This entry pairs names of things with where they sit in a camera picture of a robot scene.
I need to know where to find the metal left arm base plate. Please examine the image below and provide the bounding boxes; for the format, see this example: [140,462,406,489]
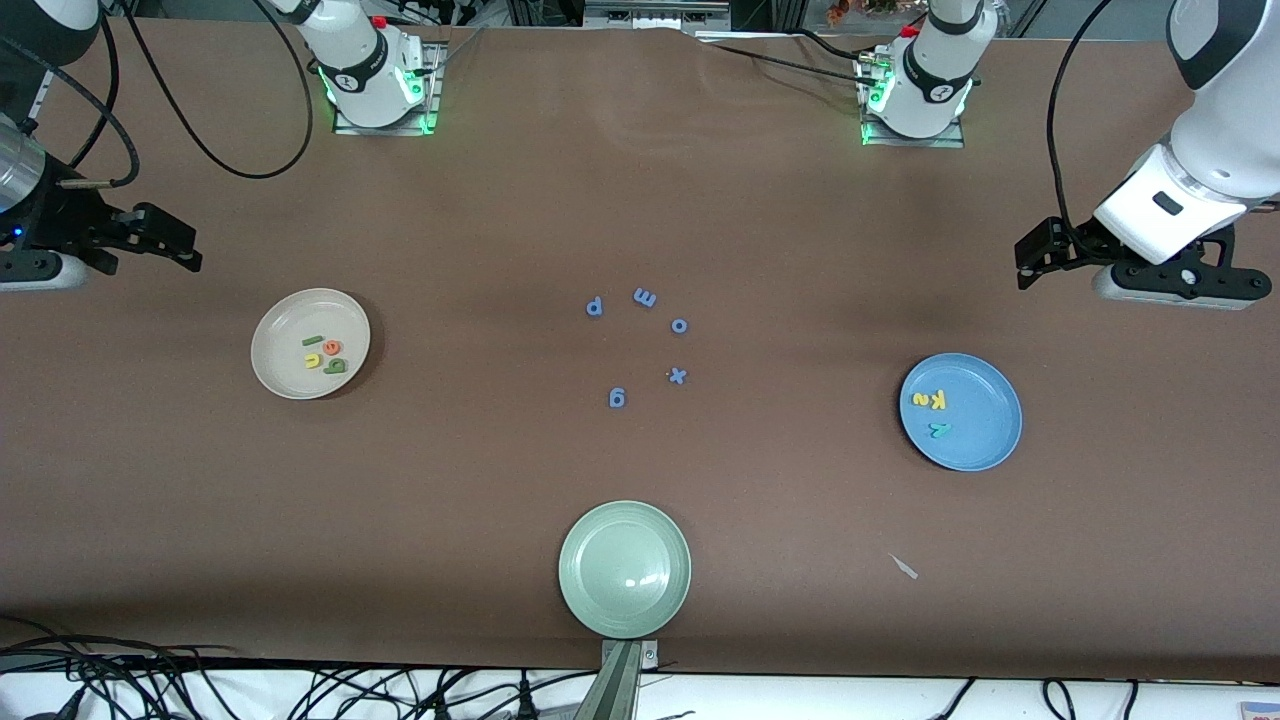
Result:
[856,45,967,149]

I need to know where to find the orange flower decoration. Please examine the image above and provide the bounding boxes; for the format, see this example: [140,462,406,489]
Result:
[825,0,901,26]

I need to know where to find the brown table cover sheet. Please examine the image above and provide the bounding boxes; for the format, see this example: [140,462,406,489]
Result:
[0,18,1280,683]

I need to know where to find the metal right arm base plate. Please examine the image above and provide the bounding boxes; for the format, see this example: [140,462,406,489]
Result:
[332,40,447,136]

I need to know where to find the beige brown plate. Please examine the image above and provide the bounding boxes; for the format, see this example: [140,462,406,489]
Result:
[250,288,372,401]

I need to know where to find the green plate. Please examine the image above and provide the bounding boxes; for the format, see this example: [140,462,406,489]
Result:
[558,500,693,640]

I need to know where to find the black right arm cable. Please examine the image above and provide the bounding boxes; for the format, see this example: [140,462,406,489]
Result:
[0,0,314,191]

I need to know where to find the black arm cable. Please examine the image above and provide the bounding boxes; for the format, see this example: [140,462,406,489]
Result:
[1044,0,1117,246]
[0,0,314,191]

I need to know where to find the grey metal camera post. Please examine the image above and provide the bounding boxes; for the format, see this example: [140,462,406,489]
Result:
[575,638,663,720]

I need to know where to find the blue plate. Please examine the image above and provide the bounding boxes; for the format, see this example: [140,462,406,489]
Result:
[898,352,1023,473]

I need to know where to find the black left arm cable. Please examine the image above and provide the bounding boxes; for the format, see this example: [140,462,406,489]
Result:
[1044,0,1117,246]

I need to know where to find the aluminium frame rail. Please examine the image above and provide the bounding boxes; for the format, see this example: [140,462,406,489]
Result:
[505,0,791,31]

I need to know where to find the black cable on table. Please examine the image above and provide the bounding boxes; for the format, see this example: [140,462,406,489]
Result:
[695,28,881,91]

